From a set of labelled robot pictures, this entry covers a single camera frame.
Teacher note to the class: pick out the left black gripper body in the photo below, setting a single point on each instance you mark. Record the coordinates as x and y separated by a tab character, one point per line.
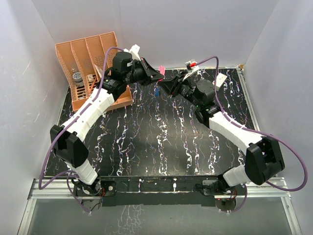
138	74

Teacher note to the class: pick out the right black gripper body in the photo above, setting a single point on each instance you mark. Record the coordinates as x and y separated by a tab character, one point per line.
187	90

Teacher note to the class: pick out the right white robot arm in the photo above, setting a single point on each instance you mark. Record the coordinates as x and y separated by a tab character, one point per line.
263	154

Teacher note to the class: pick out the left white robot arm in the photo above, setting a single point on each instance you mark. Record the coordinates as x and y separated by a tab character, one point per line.
68	139

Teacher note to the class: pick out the white red small box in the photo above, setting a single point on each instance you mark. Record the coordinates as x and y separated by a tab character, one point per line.
219	80

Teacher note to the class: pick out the white packaged card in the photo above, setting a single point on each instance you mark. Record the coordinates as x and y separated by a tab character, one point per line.
99	71

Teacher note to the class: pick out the small white beige box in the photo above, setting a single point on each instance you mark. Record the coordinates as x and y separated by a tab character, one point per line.
90	77

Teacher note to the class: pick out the orange perforated file organizer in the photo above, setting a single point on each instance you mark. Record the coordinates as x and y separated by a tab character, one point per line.
82	54

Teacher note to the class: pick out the grey round canister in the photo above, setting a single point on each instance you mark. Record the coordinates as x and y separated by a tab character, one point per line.
77	78

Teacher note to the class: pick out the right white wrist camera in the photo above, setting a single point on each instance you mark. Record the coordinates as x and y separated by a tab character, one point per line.
191	67

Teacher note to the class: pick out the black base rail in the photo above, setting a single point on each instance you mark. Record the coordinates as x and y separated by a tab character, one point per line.
166	190

